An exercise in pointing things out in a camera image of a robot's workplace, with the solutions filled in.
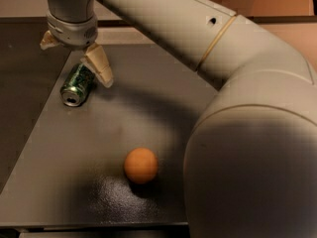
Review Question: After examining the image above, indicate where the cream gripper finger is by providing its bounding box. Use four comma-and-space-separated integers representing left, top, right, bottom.
81, 43, 114, 88
40, 31, 59, 50

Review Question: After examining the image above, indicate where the green soda can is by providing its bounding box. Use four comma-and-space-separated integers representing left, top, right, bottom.
59, 63, 94, 107

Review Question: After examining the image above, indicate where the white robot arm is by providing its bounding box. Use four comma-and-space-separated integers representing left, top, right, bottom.
47, 0, 317, 238

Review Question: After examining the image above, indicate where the orange fruit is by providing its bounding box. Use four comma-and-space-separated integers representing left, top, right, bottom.
124, 148, 159, 184

